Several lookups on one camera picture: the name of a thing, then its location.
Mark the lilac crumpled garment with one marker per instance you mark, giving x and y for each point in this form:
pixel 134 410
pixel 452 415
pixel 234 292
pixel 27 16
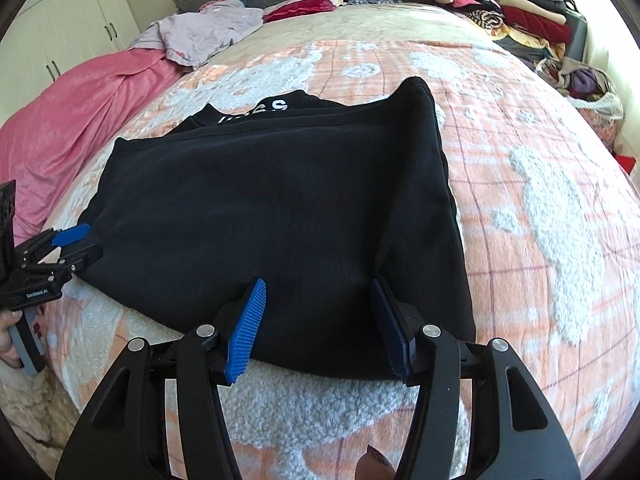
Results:
pixel 200 30

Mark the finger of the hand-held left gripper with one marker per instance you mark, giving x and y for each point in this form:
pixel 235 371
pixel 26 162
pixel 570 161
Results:
pixel 82 257
pixel 72 234

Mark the white mesh bag of clothes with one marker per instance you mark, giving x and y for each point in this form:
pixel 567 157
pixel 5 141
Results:
pixel 585 82

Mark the beige bedsheet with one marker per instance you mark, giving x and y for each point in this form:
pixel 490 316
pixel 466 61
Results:
pixel 375 25

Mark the pink duvet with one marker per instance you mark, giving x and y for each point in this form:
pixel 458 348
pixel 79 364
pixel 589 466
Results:
pixel 75 120

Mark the pile of folded clothes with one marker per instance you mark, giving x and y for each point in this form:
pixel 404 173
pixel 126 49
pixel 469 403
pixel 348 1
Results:
pixel 525 15

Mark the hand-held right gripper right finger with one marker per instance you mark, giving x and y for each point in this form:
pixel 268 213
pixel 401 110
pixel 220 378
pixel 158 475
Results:
pixel 392 330

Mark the white wardrobe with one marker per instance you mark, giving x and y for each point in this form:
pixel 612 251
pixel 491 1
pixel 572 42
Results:
pixel 65 20

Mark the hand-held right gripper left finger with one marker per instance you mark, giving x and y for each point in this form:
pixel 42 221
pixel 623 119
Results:
pixel 245 330

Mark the person's left hand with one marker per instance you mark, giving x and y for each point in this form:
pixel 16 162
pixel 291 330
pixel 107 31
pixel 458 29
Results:
pixel 9 345

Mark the small red cloth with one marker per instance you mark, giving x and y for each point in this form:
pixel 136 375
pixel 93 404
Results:
pixel 625 162

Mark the person's right hand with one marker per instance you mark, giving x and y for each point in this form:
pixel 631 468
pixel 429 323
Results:
pixel 372 467

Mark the orange and white blanket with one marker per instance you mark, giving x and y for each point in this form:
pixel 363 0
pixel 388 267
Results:
pixel 500 210

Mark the black sweatshirt with orange patches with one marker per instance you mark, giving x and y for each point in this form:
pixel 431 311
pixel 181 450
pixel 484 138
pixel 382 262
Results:
pixel 275 185

